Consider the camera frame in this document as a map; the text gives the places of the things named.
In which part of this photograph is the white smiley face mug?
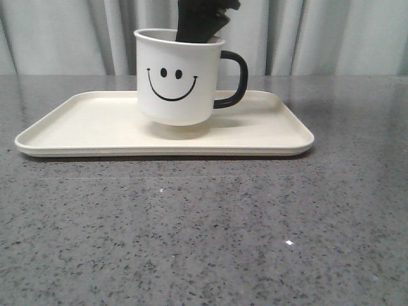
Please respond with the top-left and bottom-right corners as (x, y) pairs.
(134, 29), (249, 126)

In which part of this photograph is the grey pleated curtain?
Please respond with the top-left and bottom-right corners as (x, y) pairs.
(1, 1), (407, 75)

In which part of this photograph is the cream rectangular plastic tray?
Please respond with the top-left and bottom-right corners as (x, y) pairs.
(15, 91), (314, 157)

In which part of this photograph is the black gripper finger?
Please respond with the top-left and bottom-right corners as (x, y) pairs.
(219, 0), (241, 13)
(176, 0), (230, 43)

